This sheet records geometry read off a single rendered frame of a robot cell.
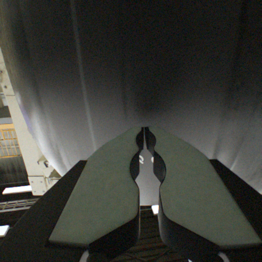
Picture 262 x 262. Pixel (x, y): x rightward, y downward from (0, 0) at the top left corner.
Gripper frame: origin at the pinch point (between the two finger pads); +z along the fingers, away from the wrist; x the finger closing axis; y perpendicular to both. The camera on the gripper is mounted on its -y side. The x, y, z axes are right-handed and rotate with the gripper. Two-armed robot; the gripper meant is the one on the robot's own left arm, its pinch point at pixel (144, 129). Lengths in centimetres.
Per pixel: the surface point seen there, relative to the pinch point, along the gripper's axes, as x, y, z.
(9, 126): -390, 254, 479
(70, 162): -6.8, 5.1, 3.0
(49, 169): -43, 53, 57
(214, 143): 5.6, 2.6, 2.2
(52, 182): -35, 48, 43
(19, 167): -659, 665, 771
